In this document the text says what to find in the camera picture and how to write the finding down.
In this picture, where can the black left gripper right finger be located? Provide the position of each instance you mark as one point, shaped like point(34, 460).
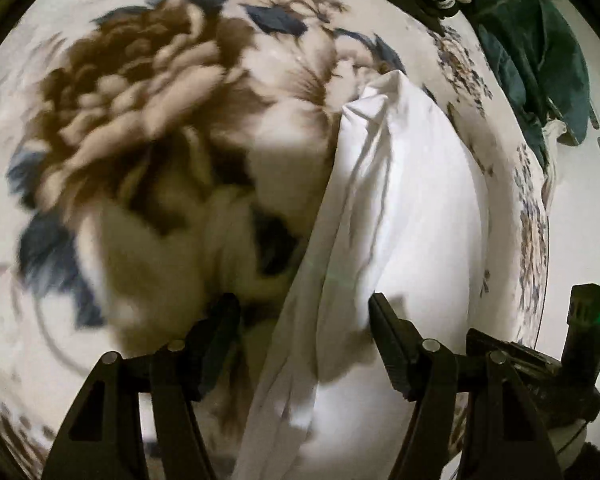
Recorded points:
point(414, 364)

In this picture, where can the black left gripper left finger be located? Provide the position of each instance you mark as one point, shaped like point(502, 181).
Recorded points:
point(189, 367)

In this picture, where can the white t-shirt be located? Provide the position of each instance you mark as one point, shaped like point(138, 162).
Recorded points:
point(404, 213)

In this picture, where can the black tracker box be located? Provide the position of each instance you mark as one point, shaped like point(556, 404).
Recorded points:
point(581, 352)

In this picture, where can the white headboard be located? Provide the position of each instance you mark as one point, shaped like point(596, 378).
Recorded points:
point(575, 213)

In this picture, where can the floral bed blanket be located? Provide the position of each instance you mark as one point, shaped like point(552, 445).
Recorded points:
point(155, 153)

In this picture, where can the white pillow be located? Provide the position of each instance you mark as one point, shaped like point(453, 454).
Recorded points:
point(551, 132)

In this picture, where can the dark green plush blanket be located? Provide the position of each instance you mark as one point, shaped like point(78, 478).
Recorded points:
point(538, 63)

